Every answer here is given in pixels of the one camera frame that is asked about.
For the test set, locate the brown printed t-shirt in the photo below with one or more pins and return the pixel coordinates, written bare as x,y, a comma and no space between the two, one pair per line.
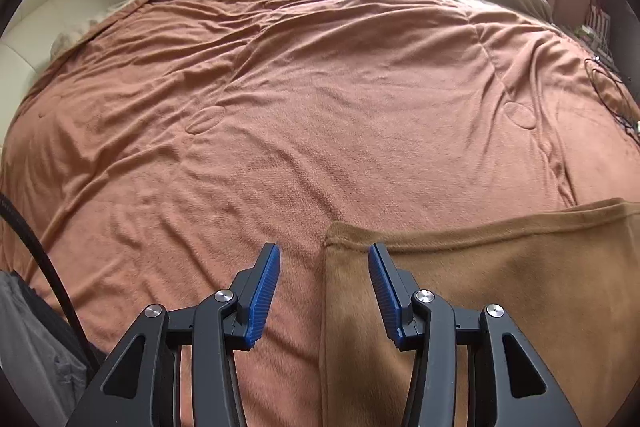
568,278

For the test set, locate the grey garment pile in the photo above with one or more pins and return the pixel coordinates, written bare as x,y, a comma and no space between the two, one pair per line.
40,354

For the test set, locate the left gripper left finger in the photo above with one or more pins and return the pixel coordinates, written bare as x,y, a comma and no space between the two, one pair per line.
139,382

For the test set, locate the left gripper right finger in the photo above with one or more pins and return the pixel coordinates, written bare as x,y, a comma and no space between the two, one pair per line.
508,383

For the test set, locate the bedside table with items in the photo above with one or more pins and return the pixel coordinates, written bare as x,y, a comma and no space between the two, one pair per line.
594,33

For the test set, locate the pink terry bed blanket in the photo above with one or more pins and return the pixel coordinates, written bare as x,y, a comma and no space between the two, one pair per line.
162,196

